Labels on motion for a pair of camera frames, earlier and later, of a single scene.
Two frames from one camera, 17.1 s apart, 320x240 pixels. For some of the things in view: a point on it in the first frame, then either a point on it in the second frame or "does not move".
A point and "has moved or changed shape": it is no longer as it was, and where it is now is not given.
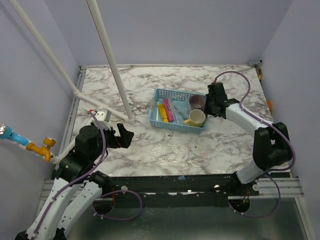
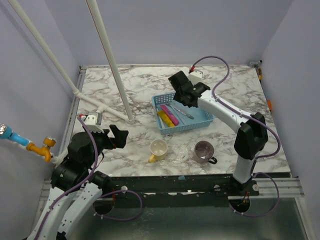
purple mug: [197, 101] has moved or changed shape
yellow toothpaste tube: [163, 112] -> [168, 121]
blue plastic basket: [178, 110] has moved or changed shape
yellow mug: [197, 117] -> [158, 148]
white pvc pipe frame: [129, 118] does not move
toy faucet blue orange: [6, 132] does not move
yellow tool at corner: [260, 73] does not move
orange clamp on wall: [269, 104] does not move
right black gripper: [207, 110] -> [176, 97]
